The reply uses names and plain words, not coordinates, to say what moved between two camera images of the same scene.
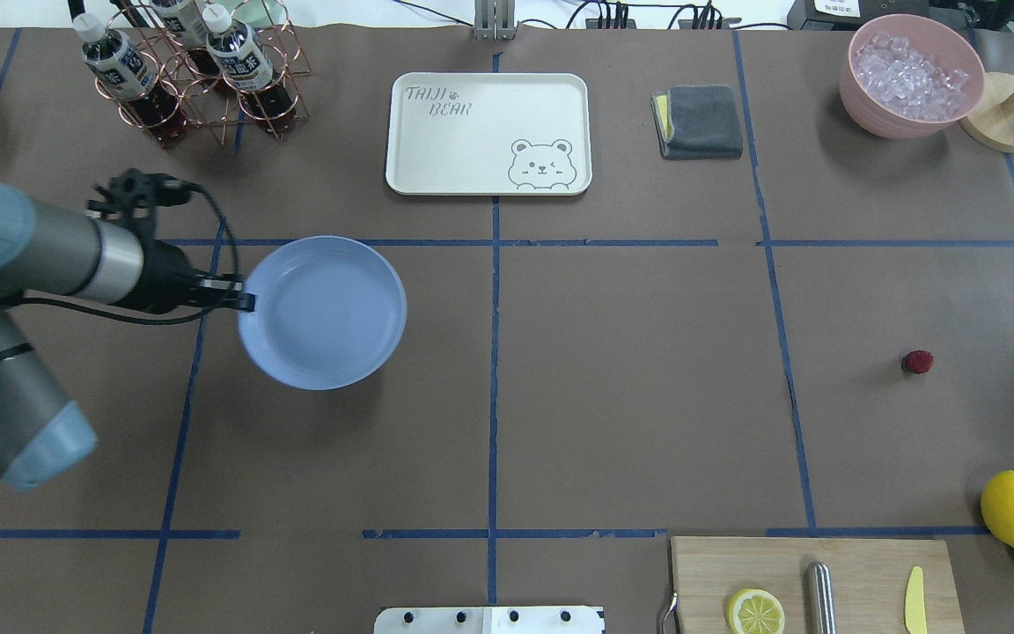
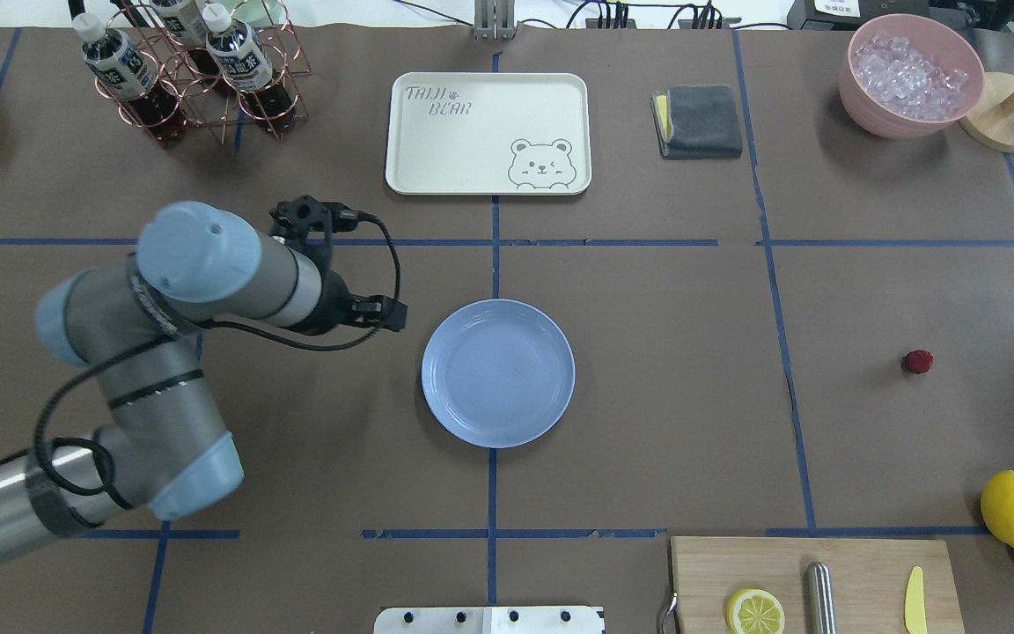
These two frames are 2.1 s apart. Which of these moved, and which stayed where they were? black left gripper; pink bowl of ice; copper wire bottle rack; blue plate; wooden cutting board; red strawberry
Moved: black left gripper; blue plate
Stayed: red strawberry; pink bowl of ice; copper wire bottle rack; wooden cutting board
